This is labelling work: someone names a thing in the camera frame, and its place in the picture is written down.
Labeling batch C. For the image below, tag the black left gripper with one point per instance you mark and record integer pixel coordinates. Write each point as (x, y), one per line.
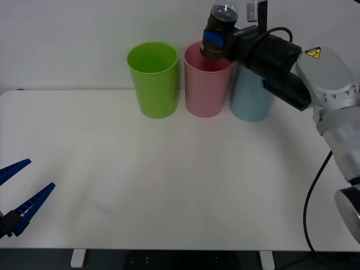
(1, 225)

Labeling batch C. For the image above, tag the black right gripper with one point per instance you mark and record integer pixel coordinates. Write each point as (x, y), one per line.
(242, 46)

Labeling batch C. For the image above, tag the dark plastic bottle black cap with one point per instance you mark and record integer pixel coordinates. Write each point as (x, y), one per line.
(220, 24)

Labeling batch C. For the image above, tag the silver and black right arm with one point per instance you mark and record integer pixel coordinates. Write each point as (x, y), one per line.
(326, 81)

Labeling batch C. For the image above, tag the pink plastic bin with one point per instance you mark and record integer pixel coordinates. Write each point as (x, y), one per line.
(206, 92)

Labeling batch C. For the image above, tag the pale blue plastic bin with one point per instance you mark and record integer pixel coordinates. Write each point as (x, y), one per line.
(247, 97)

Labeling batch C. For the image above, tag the green plastic bin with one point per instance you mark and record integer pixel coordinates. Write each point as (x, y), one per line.
(153, 90)

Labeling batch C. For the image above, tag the white table leg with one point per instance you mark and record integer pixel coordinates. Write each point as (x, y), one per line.
(77, 258)
(266, 260)

